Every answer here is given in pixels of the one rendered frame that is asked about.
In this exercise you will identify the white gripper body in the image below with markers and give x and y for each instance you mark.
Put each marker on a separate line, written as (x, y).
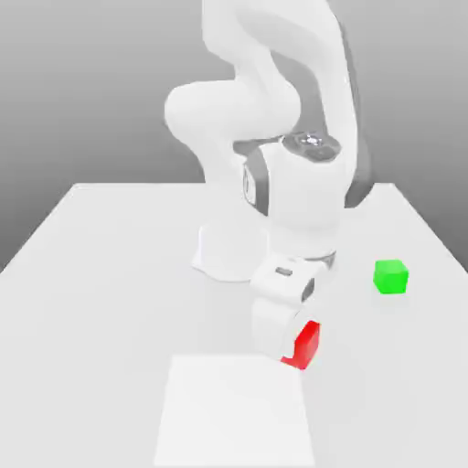
(272, 325)

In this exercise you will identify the small red cube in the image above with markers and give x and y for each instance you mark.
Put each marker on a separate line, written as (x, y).
(308, 343)

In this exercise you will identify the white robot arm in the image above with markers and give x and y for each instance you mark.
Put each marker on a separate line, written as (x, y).
(256, 109)

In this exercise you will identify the small green cube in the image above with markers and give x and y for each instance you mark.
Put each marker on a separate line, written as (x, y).
(390, 278)

